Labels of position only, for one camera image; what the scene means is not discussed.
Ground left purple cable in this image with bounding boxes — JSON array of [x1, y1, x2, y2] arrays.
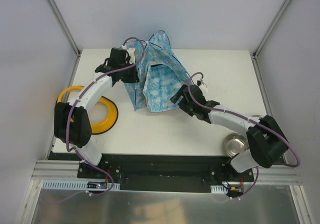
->
[[44, 36, 146, 205]]

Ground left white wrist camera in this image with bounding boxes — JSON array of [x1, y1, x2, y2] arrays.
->
[[121, 45, 136, 65]]

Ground blue snowman pet tent fabric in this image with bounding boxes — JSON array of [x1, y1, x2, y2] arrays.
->
[[124, 30, 190, 113]]

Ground white cable duct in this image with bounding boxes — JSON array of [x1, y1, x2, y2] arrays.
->
[[210, 185, 229, 195], [42, 180, 120, 192]]

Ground right white cable duct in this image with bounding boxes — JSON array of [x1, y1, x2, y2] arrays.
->
[[210, 185, 229, 195]]

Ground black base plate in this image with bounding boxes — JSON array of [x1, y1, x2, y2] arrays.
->
[[77, 154, 254, 193]]

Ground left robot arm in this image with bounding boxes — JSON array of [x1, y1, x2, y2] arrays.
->
[[54, 45, 144, 179]]

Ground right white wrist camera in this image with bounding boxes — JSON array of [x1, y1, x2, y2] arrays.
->
[[196, 78, 208, 92]]

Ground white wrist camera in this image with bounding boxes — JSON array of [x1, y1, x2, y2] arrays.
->
[[196, 78, 208, 92], [121, 45, 136, 65]]

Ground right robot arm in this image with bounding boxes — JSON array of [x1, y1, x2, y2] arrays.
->
[[170, 84, 289, 182]]

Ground steel pet bowl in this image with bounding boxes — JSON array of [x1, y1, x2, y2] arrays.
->
[[223, 132, 250, 158], [249, 114, 264, 120]]

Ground left white cable duct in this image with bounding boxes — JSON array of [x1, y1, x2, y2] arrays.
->
[[42, 180, 120, 192]]

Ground black tent pole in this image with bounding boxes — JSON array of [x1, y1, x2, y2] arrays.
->
[[145, 30, 190, 81]]

